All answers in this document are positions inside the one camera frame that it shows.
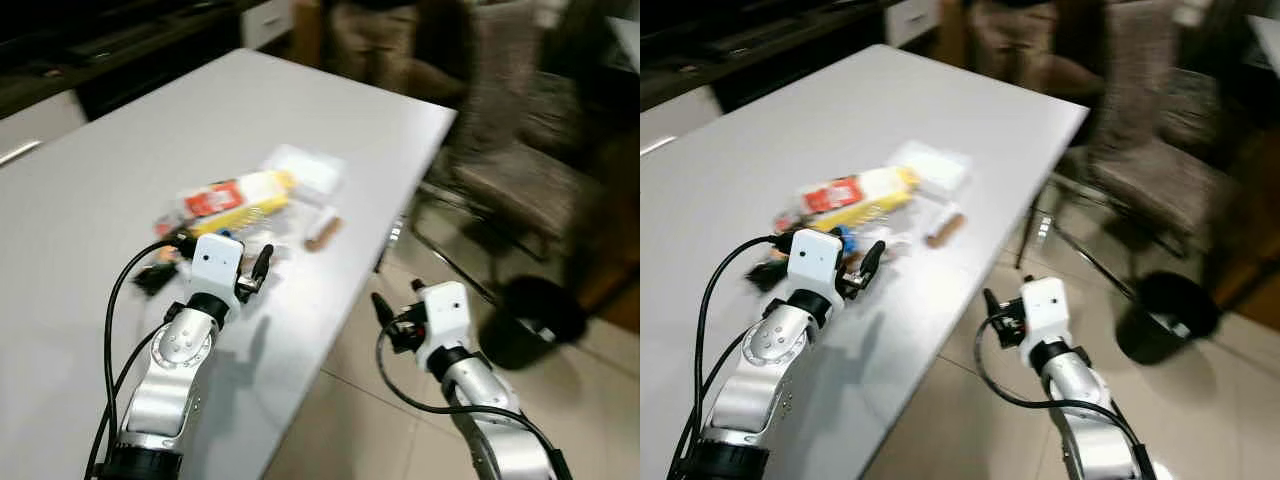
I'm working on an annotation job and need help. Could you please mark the white plastic packet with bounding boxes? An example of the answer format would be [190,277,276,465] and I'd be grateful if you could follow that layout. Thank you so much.
[261,144,347,197]
[889,139,974,196]

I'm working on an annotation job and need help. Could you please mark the dark sideboard counter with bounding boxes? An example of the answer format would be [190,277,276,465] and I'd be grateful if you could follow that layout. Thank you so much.
[640,0,901,113]
[0,0,263,119]

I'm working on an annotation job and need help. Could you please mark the brown patterned metal-leg chair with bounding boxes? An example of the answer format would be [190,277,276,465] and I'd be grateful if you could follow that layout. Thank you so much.
[408,0,603,303]
[1018,0,1243,297]

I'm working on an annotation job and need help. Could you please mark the brown wooden chair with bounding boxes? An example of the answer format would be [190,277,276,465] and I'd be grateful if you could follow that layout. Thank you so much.
[962,0,1106,97]
[318,0,471,103]

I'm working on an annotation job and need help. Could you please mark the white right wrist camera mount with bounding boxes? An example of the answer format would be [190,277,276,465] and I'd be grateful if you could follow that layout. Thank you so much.
[1019,277,1074,351]
[417,282,471,369]

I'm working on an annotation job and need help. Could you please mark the white cabinet with handle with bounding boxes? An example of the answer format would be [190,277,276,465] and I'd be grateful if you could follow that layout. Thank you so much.
[640,85,724,157]
[0,90,88,168]

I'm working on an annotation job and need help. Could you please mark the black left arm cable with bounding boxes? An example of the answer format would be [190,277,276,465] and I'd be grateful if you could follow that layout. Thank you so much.
[84,236,197,480]
[672,234,793,480]

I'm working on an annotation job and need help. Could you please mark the white drawer front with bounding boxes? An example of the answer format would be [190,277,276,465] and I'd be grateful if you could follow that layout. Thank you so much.
[885,0,942,47]
[240,0,297,51]

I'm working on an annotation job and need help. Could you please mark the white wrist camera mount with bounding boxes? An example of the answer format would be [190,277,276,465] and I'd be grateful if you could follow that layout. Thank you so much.
[417,282,471,369]
[787,228,847,301]
[1019,277,1074,351]
[189,233,246,302]

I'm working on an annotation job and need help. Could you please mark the black rubbish bin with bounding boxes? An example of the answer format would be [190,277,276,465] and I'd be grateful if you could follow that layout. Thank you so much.
[1114,270,1224,367]
[478,275,590,372]

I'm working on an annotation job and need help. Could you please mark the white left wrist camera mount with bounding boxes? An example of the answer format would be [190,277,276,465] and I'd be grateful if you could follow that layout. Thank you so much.
[787,228,847,301]
[189,233,246,302]

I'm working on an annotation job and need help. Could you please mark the yellow red snack wrapper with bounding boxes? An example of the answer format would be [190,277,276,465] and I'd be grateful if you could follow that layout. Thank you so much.
[175,169,298,237]
[795,166,922,233]

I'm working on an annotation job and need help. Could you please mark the small brown stick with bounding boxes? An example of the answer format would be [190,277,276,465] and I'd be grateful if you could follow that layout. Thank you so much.
[925,211,967,249]
[304,215,344,252]

